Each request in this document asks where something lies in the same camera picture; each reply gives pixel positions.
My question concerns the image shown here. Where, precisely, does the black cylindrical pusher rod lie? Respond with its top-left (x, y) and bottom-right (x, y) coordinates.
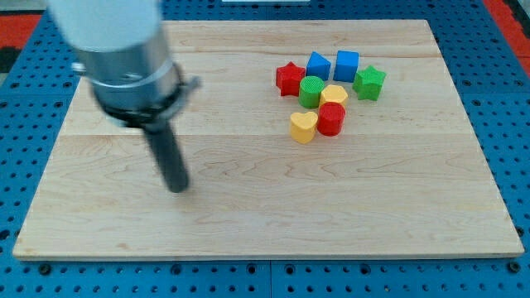
top-left (142, 121), bottom-right (189, 193)

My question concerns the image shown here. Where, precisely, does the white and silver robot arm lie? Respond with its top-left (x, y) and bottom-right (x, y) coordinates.
top-left (46, 0), bottom-right (200, 193)

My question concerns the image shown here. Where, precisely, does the red star block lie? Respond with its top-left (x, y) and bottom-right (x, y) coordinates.
top-left (276, 61), bottom-right (306, 96)

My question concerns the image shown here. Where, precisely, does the green star block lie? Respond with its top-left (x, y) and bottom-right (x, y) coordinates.
top-left (352, 65), bottom-right (387, 101)

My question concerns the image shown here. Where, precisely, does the yellow heart block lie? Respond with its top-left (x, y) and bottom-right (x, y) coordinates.
top-left (290, 112), bottom-right (318, 144)

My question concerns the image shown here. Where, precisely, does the green cylinder block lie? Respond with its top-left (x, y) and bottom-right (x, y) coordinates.
top-left (298, 76), bottom-right (325, 108)

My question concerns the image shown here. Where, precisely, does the red cylinder block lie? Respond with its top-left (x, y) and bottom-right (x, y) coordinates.
top-left (317, 102), bottom-right (346, 137)

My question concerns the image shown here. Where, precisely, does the yellow hexagon block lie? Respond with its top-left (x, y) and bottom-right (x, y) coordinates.
top-left (319, 84), bottom-right (349, 108)

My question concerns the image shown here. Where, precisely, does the blue triangle block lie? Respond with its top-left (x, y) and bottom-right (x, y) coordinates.
top-left (306, 51), bottom-right (331, 81)

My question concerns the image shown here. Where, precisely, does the blue cube block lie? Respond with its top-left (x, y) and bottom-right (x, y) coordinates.
top-left (333, 50), bottom-right (359, 83)

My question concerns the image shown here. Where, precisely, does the light wooden board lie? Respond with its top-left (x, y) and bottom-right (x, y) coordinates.
top-left (12, 20), bottom-right (524, 261)

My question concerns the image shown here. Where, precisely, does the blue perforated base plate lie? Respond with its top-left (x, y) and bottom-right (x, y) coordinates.
top-left (1, 0), bottom-right (529, 297)

